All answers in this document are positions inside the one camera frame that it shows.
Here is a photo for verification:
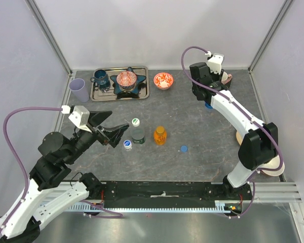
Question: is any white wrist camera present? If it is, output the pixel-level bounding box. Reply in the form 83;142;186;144
205;51;224;74
68;106;91;132

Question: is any beige bird plate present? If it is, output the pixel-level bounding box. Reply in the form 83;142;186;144
236;131;243;146

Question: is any orange juice bottle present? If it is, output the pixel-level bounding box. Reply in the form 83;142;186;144
154;126;167;145

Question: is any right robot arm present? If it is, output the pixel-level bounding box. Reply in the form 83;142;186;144
189;62;282;199

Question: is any green label clear bottle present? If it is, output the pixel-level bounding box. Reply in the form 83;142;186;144
130;118;145;144

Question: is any metal tray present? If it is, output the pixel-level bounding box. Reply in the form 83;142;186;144
90;66;149;102

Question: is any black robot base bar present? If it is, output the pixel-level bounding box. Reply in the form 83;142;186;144
94;181;246;208

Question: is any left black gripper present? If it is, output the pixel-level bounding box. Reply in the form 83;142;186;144
65;110;130;164

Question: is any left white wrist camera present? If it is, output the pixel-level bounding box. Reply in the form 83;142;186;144
68;106;91;132

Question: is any white bowl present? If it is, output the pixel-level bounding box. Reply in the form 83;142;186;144
261;155;285;177

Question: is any white slotted cable duct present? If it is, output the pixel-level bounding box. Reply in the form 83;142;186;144
65;201;242;213

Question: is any red patterned bowl on star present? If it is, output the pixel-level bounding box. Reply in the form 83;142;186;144
116;71;137;90

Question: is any clear bottle blue-white cap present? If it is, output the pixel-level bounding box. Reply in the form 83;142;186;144
123;140;133;152

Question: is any lilac plastic cup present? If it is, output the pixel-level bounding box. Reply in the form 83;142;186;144
69;78;90;103

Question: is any pink white mug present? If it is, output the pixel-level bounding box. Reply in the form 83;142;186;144
221;71;233;88

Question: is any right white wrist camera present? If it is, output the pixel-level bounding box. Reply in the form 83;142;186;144
205;51;224;74

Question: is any orange floral bowl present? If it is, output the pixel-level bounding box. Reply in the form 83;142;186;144
154;72;174;90

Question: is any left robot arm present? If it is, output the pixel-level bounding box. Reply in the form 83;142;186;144
0;105;129;242

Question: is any blue bottle cap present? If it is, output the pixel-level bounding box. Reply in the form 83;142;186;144
180;145;188;152

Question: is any blue label water bottle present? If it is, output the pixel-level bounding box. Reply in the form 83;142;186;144
205;102;213;109

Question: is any blue star-shaped dish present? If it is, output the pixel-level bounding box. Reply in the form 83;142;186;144
109;67;146;99

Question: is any dark blue mug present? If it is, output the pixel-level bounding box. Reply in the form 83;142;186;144
90;69;110;89

